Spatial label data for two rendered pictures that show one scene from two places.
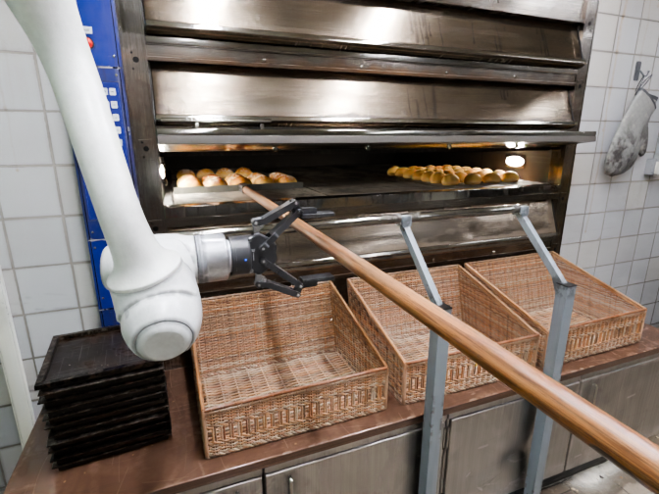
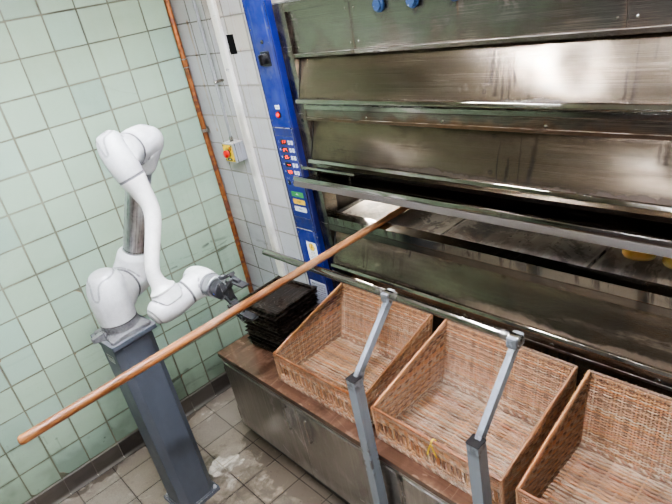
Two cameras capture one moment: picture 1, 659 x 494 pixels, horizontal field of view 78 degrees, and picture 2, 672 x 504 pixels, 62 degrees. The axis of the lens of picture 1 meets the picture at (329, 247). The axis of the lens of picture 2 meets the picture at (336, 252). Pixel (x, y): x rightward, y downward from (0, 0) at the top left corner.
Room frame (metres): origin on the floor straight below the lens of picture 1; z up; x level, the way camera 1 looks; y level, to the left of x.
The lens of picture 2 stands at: (0.63, -1.77, 2.14)
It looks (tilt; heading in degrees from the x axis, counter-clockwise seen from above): 25 degrees down; 73
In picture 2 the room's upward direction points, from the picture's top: 12 degrees counter-clockwise
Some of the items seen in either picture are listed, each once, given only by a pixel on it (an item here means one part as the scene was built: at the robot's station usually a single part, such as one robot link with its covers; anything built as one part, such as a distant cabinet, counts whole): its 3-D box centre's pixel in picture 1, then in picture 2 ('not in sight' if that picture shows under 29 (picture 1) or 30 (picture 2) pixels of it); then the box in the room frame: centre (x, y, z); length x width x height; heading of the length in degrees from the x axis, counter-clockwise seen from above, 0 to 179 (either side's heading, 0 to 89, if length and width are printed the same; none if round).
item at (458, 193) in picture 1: (395, 197); (502, 257); (1.68, -0.28, 1.16); 1.80 x 0.06 x 0.04; 111
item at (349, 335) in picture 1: (280, 351); (352, 347); (1.20, 0.16, 0.72); 0.56 x 0.49 x 0.28; 112
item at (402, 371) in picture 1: (435, 321); (471, 403); (1.42, -0.41, 0.72); 0.56 x 0.49 x 0.28; 110
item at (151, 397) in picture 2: not in sight; (160, 418); (0.32, 0.51, 0.50); 0.21 x 0.21 x 1.00; 26
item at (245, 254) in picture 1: (252, 253); (224, 290); (0.75, 0.15, 1.19); 0.09 x 0.07 x 0.08; 112
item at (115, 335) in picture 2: not in sight; (116, 325); (0.31, 0.50, 1.03); 0.22 x 0.18 x 0.06; 26
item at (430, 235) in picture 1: (397, 231); (501, 294); (1.66, -0.29, 1.02); 1.79 x 0.11 x 0.19; 111
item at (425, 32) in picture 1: (406, 26); (486, 75); (1.66, -0.29, 1.80); 1.79 x 0.11 x 0.19; 111
